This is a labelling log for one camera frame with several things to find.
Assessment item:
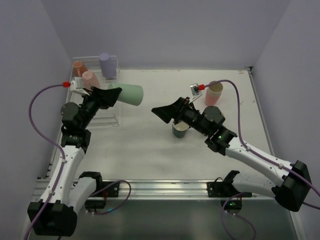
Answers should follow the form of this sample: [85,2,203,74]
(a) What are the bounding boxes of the dark green ceramic mug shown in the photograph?
[171,121,189,138]

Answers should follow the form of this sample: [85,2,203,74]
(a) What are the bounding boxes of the light green plastic cup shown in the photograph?
[108,83,144,106]

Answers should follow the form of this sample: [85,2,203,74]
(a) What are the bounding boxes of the lavender plastic cup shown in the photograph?
[99,53,117,80]

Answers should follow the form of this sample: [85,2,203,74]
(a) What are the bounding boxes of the beige plastic cup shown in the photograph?
[207,81,224,97]

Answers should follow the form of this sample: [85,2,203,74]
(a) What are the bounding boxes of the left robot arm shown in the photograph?
[27,87,122,238]

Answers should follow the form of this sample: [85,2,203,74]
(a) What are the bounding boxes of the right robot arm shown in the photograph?
[151,97,311,212]

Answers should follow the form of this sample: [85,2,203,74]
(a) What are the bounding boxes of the light pink plastic cup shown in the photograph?
[82,71,100,91]

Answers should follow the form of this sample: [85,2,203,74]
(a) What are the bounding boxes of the orange plastic cup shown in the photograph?
[72,61,88,77]

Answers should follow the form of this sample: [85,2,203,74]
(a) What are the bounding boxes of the right black controller box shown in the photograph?
[220,198,243,214]

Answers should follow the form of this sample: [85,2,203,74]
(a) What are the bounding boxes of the black controller box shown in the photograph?
[220,198,243,214]
[84,199,106,213]

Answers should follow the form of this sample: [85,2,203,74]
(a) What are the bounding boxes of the left black controller box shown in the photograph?
[84,199,106,213]

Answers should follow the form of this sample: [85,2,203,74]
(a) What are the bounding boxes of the white wire dish rack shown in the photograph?
[66,55,120,130]

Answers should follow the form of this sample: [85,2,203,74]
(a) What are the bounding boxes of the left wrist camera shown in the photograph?
[69,77,91,96]

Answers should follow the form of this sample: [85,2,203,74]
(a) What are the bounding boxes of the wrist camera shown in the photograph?
[69,77,91,96]
[189,83,205,104]

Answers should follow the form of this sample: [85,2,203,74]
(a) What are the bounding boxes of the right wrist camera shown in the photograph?
[189,83,205,104]

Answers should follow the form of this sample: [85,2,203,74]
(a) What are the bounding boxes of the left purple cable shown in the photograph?
[23,81,71,240]

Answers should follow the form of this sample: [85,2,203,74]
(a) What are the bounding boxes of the aluminium mounting rail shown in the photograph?
[33,177,276,201]

